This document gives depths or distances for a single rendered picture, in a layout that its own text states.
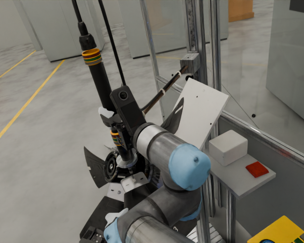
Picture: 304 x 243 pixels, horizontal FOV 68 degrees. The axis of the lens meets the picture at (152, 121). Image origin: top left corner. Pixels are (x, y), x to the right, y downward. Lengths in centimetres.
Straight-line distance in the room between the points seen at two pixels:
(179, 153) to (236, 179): 85
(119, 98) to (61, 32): 751
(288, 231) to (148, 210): 51
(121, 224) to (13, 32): 1397
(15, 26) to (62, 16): 652
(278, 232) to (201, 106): 50
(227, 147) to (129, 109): 81
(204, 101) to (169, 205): 58
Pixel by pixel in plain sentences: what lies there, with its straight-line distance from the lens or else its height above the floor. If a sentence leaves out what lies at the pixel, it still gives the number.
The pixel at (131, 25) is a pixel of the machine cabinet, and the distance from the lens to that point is 606.
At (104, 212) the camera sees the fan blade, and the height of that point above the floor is 106.
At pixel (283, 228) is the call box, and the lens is 86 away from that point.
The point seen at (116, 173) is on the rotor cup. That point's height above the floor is 123.
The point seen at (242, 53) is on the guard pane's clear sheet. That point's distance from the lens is 120.
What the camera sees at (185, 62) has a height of 141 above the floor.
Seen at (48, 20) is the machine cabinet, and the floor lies 123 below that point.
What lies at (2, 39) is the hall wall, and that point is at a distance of 1464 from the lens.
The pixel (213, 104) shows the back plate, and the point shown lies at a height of 132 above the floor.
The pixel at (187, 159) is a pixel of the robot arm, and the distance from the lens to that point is 40.
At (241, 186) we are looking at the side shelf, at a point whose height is 86.
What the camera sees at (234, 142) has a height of 97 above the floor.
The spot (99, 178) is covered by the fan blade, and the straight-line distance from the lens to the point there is 116.
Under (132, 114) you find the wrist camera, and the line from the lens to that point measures 52.
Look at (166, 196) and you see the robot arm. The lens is 47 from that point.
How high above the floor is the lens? 179
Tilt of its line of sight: 33 degrees down
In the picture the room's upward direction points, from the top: 13 degrees counter-clockwise
